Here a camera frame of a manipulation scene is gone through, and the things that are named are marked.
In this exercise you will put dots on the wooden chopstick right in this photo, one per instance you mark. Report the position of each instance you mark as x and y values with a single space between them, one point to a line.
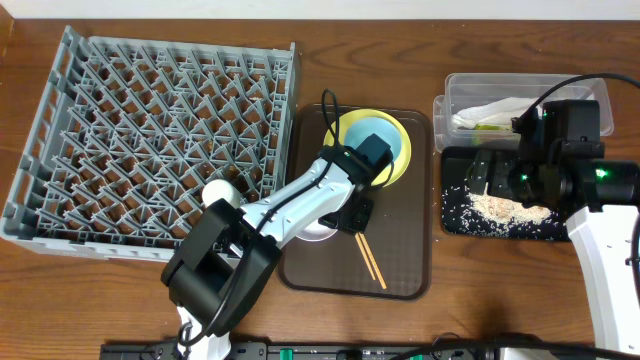
378 274

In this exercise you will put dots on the black food waste tray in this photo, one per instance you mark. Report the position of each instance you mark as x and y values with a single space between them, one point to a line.
454 165

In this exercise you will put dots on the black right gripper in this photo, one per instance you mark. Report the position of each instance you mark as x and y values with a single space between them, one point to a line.
498 183

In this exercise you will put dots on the clear plastic waste bin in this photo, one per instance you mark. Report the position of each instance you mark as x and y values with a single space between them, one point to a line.
464 90

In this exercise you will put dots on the spilled rice pile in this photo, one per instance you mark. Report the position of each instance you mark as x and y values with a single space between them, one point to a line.
466 213

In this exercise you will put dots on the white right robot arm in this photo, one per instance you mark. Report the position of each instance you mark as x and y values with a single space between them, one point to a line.
560 165

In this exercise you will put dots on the brown plastic serving tray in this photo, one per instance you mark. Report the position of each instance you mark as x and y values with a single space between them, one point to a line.
399 235

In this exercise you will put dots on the pink shallow bowl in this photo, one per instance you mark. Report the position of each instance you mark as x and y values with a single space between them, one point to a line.
316 232

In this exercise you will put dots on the grey plastic dishwasher rack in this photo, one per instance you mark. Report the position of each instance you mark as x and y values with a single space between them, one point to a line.
127 134

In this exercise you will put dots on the yellow round plate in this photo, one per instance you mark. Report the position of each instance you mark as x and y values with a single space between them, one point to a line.
392 172

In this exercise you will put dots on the white small cup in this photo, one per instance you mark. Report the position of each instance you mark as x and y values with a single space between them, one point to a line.
218 189

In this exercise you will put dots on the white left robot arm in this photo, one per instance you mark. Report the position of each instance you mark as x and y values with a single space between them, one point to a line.
218 272

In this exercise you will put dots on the white napkin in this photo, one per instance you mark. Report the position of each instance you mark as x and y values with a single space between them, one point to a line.
495 114

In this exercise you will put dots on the green snack wrapper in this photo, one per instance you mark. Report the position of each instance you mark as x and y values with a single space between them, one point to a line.
492 127

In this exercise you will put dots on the light blue bowl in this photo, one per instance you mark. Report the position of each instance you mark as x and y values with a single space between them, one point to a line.
374 138

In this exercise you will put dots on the wooden chopstick left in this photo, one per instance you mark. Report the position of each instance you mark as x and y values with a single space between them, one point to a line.
364 255

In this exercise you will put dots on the wooden chopstick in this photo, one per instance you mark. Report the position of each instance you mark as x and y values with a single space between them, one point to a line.
378 274
364 255

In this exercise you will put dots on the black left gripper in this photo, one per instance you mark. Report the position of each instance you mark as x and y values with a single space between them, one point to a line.
359 225

